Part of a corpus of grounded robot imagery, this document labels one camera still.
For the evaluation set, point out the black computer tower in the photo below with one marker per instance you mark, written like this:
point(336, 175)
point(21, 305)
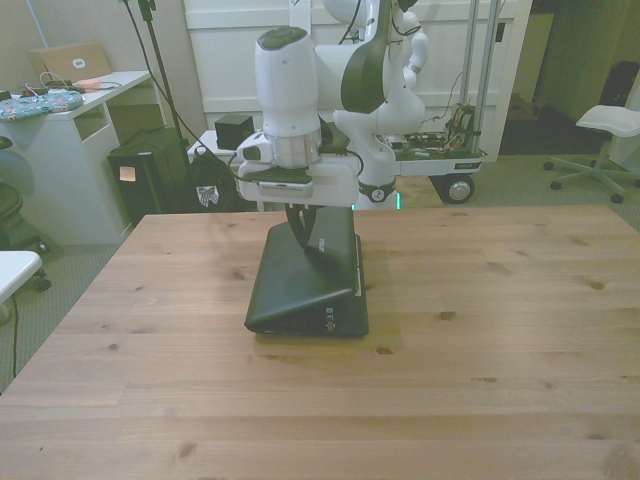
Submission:
point(135, 185)

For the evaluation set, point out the white office chair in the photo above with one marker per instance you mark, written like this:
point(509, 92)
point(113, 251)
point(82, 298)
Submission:
point(607, 122)

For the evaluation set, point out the black laptop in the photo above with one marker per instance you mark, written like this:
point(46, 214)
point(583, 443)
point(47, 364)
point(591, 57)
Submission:
point(290, 285)

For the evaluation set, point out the black camera stand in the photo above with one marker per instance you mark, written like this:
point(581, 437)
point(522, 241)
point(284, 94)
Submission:
point(162, 85)

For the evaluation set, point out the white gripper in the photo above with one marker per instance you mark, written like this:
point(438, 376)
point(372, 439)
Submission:
point(335, 182)

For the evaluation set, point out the dark chair backrest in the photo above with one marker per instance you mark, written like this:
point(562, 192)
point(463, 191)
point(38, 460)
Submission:
point(622, 82)

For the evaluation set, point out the floral patterned cushion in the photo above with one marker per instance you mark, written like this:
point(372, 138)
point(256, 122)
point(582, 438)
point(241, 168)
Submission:
point(37, 105)

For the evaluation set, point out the black office chair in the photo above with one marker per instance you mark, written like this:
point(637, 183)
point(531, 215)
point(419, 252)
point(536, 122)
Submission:
point(12, 210)

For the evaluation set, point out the wheeled metal equipment cart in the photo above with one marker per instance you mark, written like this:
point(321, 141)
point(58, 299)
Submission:
point(450, 162)

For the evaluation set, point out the large cardboard box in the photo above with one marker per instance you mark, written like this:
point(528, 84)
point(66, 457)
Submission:
point(70, 57)

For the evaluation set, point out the small black cube box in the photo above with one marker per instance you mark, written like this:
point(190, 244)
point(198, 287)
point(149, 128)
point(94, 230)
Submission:
point(233, 131)

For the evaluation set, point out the white round stool seat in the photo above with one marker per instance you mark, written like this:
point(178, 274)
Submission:
point(15, 270)

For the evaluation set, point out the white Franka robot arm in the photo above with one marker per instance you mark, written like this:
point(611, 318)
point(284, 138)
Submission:
point(285, 85)

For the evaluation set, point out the white paper tag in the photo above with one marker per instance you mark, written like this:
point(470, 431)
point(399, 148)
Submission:
point(300, 12)

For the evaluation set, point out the pink flat object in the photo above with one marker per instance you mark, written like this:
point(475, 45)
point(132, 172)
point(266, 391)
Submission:
point(89, 83)

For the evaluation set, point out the white desk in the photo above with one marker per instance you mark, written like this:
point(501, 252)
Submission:
point(95, 150)

